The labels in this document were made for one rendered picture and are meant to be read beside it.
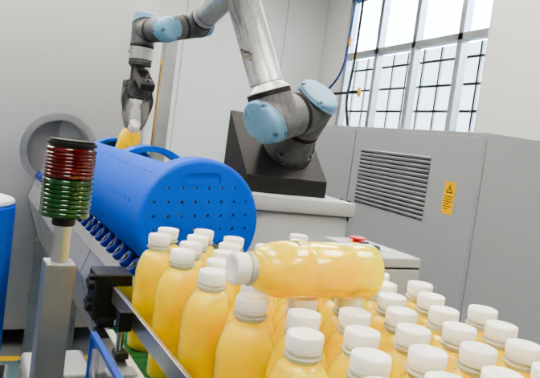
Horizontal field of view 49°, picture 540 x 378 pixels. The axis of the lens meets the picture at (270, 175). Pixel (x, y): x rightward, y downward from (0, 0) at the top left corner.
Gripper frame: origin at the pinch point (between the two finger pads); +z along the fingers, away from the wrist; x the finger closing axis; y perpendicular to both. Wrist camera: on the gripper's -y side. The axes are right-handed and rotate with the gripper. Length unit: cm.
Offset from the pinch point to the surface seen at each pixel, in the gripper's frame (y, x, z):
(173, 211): -63, 6, 17
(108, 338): -80, 21, 39
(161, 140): 79, -34, 5
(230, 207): -63, -7, 16
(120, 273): -74, 19, 29
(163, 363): -108, 20, 33
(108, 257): -29.8, 10.5, 35.8
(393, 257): -97, -28, 19
